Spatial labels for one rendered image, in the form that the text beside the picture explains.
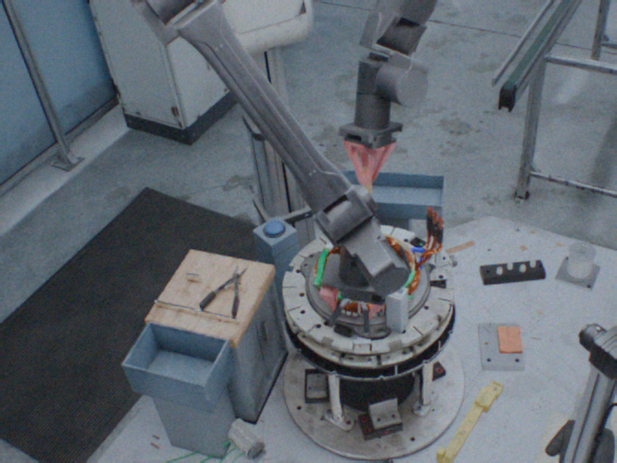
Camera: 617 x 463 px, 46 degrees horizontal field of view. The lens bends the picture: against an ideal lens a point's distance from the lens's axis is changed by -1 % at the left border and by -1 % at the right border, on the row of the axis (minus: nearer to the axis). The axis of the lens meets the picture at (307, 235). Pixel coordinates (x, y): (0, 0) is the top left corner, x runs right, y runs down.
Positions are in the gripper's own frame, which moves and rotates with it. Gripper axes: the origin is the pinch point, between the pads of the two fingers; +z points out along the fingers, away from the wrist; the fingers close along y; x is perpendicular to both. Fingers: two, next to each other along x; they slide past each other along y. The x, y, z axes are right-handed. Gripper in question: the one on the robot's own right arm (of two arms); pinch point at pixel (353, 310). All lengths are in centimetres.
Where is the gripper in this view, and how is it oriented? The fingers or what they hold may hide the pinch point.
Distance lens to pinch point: 123.7
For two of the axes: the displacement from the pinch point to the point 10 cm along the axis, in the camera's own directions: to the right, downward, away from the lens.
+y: 9.7, 1.8, -1.4
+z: -0.3, 7.1, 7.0
